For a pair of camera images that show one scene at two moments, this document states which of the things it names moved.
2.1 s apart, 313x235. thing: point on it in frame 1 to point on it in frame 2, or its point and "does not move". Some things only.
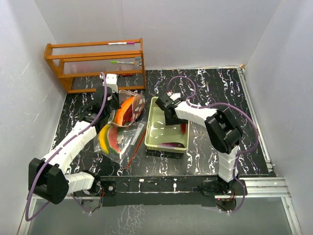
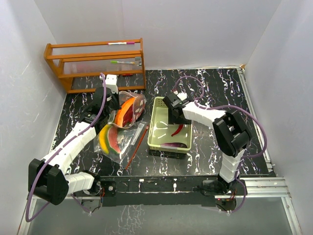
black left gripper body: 115,103 does not move
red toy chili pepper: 183,128 to 178,130
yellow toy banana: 102,139 does not move
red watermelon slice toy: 111,135 does not move
